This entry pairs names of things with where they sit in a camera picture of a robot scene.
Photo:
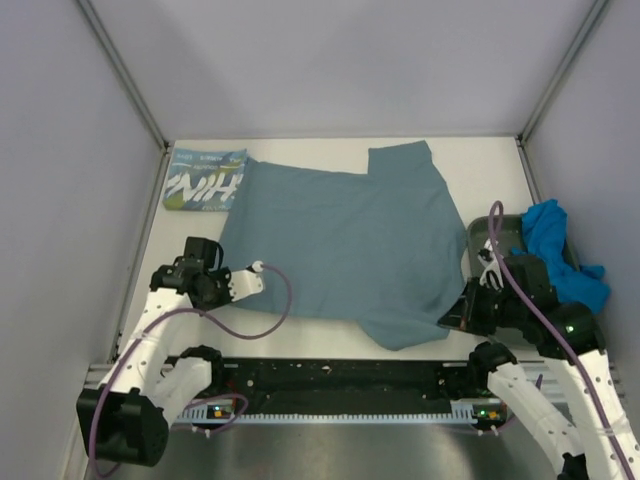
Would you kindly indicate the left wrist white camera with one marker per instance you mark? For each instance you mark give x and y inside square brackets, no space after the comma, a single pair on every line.
[247,282]

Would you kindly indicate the folded printed blue t shirt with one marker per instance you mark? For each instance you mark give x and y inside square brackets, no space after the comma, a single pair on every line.
[203,181]

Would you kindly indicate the grey-blue t shirt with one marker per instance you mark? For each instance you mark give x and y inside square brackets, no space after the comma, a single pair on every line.
[383,248]

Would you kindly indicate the aluminium frame post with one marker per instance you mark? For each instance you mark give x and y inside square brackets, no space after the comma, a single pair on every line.
[121,71]
[587,28]

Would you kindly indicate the left aluminium frame post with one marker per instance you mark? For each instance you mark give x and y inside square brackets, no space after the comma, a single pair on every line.
[121,71]

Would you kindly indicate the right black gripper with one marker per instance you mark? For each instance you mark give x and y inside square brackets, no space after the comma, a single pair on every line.
[462,314]

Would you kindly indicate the right aluminium frame post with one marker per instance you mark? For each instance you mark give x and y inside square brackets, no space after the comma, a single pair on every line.
[587,28]

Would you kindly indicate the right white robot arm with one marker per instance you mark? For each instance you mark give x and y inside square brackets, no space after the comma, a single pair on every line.
[594,440]

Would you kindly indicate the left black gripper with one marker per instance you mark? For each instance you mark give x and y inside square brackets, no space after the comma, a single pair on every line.
[223,275]

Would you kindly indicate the bright blue t shirt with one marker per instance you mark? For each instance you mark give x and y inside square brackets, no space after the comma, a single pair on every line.
[544,233]

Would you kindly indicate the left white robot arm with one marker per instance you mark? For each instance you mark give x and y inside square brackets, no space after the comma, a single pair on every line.
[128,416]

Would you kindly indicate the grey plastic bin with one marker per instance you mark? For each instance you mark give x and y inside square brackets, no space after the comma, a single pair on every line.
[505,234]

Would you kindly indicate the wrist white camera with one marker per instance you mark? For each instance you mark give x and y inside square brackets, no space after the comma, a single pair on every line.
[491,276]
[247,282]

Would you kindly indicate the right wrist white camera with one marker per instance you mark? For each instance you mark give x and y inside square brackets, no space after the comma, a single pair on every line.
[491,276]

